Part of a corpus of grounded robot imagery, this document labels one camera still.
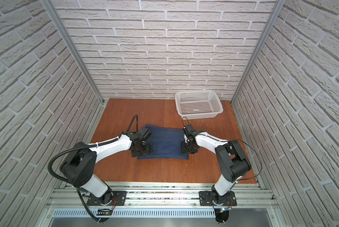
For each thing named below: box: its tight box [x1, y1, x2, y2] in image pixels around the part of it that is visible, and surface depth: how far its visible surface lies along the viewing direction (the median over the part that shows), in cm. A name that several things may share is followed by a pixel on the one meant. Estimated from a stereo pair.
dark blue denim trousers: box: [137, 123, 189, 160], surface depth 90 cm
